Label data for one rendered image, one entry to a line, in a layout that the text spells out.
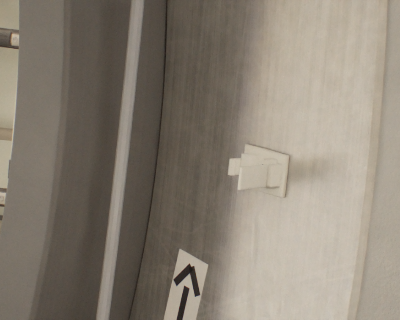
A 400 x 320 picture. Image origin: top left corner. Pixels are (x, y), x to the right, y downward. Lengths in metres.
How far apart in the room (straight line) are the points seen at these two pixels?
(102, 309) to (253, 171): 0.08
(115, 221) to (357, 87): 0.11
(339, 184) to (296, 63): 0.05
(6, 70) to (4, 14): 0.13
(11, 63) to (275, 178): 5.60
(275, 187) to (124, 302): 0.09
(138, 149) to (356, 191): 0.10
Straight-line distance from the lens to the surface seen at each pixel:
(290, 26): 1.02
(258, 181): 1.01
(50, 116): 1.04
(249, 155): 1.03
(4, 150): 6.64
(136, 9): 1.03
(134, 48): 1.03
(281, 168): 1.02
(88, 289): 1.07
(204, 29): 1.05
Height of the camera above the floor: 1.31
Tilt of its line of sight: 9 degrees down
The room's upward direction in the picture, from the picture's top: 5 degrees clockwise
